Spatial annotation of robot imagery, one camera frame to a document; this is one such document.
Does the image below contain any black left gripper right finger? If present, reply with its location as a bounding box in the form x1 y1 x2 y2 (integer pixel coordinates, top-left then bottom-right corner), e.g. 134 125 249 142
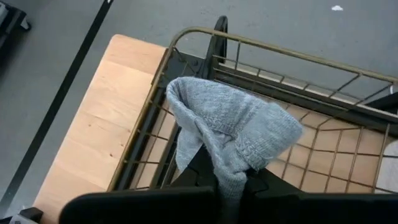
244 169 305 196

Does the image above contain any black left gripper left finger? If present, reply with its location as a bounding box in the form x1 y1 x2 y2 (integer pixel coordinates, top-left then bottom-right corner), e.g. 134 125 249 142
173 145 219 188

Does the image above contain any light grey knit cloth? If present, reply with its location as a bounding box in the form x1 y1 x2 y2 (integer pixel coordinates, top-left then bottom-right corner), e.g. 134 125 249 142
165 76 304 218

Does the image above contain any white perforated plastic bin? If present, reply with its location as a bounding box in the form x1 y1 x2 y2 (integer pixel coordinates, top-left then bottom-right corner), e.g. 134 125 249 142
374 139 398 194

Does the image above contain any black chair base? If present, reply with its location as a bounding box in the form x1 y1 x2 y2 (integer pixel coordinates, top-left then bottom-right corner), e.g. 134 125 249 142
0 2 32 47

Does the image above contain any dark wire mesh basket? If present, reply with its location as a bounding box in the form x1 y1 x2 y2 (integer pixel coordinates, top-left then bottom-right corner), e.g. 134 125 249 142
107 26 398 195

